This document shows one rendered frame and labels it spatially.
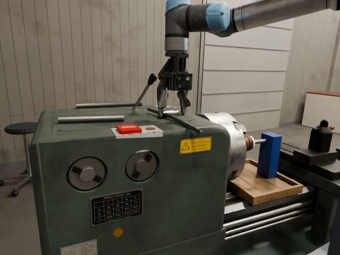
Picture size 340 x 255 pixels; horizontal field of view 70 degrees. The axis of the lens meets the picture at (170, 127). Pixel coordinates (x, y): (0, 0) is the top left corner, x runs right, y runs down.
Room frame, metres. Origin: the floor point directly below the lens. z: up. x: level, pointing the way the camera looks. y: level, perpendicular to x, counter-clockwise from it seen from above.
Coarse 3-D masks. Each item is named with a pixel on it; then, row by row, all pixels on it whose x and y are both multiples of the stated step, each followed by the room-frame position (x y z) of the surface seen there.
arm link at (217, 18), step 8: (192, 8) 0.76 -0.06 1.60; (200, 8) 0.75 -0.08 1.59; (208, 8) 0.73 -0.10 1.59; (216, 8) 0.72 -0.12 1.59; (224, 8) 0.72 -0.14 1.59; (192, 16) 0.75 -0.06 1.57; (200, 16) 0.74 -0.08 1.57; (208, 16) 0.73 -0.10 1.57; (216, 16) 0.72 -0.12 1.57; (224, 16) 0.72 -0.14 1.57; (192, 24) 0.76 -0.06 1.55; (200, 24) 0.75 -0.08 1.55; (208, 24) 0.73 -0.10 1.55; (216, 24) 0.73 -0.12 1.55; (224, 24) 0.73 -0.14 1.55; (208, 32) 0.80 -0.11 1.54; (216, 32) 0.80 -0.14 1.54
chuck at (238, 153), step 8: (216, 112) 1.09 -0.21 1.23; (224, 112) 1.08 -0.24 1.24; (224, 120) 0.99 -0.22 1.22; (232, 120) 1.00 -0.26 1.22; (232, 128) 0.96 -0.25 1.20; (232, 136) 0.93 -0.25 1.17; (240, 136) 0.95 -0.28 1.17; (232, 144) 0.91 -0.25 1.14; (240, 144) 0.93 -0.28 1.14; (232, 152) 0.90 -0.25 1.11; (240, 152) 0.92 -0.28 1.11; (232, 160) 0.90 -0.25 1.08; (240, 160) 0.92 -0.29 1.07; (232, 168) 0.91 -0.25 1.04; (240, 168) 0.93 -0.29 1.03; (232, 176) 0.94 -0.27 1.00
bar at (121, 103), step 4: (76, 104) 0.99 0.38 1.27; (80, 104) 0.99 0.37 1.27; (84, 104) 1.00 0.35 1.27; (88, 104) 1.00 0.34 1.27; (92, 104) 1.01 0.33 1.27; (96, 104) 1.02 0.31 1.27; (100, 104) 1.02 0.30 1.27; (104, 104) 1.03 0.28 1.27; (108, 104) 1.03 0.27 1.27; (112, 104) 1.04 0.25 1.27; (116, 104) 1.05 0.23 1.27; (120, 104) 1.06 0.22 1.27; (124, 104) 1.06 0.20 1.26; (128, 104) 1.07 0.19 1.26; (132, 104) 1.08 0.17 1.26; (140, 104) 1.09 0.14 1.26
